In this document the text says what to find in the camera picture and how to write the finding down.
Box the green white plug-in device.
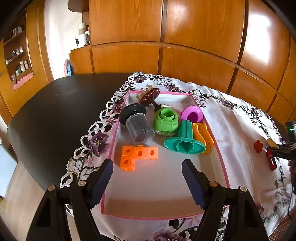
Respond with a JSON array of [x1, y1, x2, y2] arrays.
[[153, 106, 179, 137]]

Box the clear jar black lid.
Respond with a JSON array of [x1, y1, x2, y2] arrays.
[[119, 103, 155, 143]]

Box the gold oval plastic piece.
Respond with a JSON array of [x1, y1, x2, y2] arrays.
[[266, 138, 279, 149]]

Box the red plastic block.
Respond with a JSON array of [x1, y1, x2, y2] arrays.
[[253, 140, 263, 153]]

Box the white floral embroidered tablecloth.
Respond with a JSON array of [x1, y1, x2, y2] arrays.
[[60, 72, 295, 237]]

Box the teal plastic funnel stand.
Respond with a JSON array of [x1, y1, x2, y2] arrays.
[[164, 120, 206, 155]]

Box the orange linked cubes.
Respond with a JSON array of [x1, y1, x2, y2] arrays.
[[119, 145, 159, 171]]

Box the yellow orange plastic scoop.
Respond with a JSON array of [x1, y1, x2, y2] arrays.
[[193, 123, 214, 155]]

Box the grey storage box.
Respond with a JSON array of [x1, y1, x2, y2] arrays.
[[0, 139, 17, 197]]

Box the magenta round strainer cup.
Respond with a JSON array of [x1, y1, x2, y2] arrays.
[[181, 105, 204, 123]]

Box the pink blue leaning board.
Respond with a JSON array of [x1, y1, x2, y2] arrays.
[[64, 59, 73, 77]]

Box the wooden door with shelves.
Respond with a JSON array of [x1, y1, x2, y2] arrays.
[[1, 1, 53, 125]]

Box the red plastic ring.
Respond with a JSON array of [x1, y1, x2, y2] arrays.
[[265, 149, 278, 172]]

